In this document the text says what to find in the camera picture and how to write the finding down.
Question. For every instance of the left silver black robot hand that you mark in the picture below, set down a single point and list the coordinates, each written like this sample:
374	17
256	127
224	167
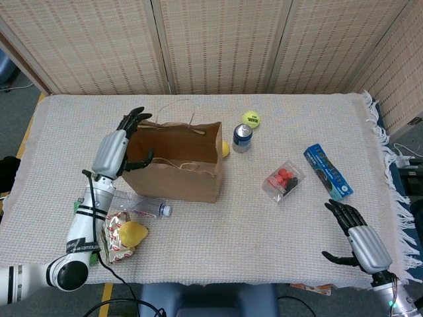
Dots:
109	153

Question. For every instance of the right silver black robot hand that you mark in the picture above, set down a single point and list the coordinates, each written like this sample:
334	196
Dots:
370	247

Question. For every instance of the clear plastic water bottle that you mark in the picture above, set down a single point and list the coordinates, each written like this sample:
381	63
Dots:
145	208

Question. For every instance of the yellow pear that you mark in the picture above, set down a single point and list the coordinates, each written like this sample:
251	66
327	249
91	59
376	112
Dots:
132	232

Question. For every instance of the shiny snack packet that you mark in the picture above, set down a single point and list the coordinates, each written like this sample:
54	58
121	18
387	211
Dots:
114	247

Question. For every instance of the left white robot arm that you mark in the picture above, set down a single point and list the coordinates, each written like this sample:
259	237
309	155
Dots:
82	228

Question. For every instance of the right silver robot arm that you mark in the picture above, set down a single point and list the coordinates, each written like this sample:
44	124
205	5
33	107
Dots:
396	297

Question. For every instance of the brown paper bag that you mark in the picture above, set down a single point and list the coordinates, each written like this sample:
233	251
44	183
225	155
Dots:
172	185

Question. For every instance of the blue silver drink can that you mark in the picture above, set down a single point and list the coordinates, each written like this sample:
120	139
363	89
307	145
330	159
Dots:
242	140

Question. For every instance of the orange white carton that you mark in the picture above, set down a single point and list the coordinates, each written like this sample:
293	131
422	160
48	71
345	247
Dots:
314	289

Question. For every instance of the blue cookie box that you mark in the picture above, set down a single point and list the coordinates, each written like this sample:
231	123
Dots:
328	173

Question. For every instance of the white power strip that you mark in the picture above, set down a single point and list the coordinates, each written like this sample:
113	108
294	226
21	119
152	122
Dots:
408	162

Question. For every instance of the clear box with red pieces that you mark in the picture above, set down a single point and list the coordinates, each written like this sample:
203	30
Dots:
284	180

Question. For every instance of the yellow lemon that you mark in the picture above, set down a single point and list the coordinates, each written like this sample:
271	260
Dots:
225	149

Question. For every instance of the white woven table cloth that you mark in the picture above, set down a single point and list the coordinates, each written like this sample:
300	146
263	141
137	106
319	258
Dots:
231	237

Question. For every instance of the yellow-green tennis ball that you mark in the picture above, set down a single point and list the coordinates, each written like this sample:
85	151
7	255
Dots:
251	119

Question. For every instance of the beige woven folding screen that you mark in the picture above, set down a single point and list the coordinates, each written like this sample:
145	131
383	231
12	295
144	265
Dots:
224	46

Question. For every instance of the blue chair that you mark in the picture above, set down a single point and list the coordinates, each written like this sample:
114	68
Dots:
208	300

